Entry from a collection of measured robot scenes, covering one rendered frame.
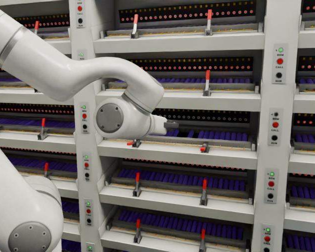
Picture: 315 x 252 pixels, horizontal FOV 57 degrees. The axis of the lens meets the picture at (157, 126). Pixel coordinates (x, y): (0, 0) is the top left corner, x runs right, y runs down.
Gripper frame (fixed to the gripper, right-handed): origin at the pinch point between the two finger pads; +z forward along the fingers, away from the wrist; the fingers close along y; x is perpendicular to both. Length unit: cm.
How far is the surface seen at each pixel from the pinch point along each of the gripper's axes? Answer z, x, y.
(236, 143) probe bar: 23.1, -4.3, 22.9
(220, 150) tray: 22.2, -7.1, 17.7
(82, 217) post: 26, -40, -38
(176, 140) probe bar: 23.3, -4.7, 1.1
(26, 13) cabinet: 27, 51, -77
